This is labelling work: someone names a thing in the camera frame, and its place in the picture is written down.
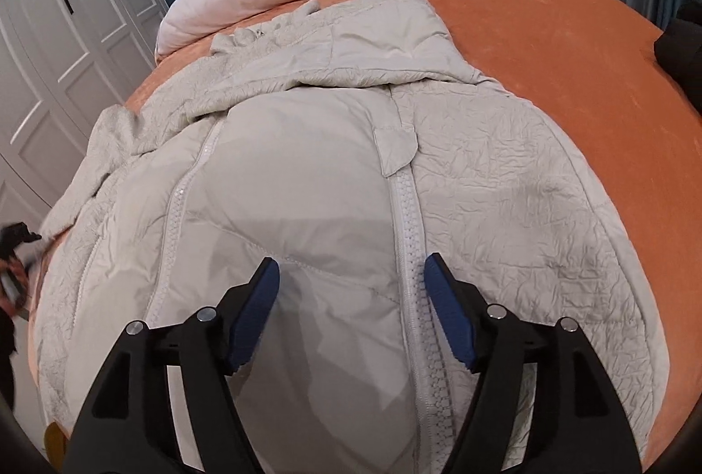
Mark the white wardrobe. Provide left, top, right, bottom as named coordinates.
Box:
left=1, top=0, right=167, bottom=229

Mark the beige puffer coat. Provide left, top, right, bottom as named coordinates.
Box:
left=33, top=0, right=669, bottom=473

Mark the orange bed sheet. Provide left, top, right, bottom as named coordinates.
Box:
left=26, top=0, right=701, bottom=472

